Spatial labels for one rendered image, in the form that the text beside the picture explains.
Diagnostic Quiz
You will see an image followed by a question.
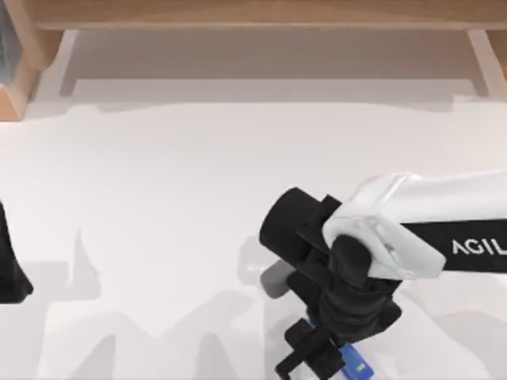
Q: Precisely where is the blue stapler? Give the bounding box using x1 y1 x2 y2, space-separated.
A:
303 316 375 380

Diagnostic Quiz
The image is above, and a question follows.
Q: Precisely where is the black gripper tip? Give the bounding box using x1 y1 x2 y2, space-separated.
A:
0 201 34 306

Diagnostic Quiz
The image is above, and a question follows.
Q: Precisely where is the wooden cupboard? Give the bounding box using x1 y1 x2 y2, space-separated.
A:
33 0 507 98

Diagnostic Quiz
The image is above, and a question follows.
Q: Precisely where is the pale wooden drawer front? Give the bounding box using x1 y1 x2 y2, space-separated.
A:
0 82 31 122

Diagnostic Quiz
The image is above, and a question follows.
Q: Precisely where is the pale wooden drawer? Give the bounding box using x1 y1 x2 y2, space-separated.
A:
0 0 65 122
0 82 31 122

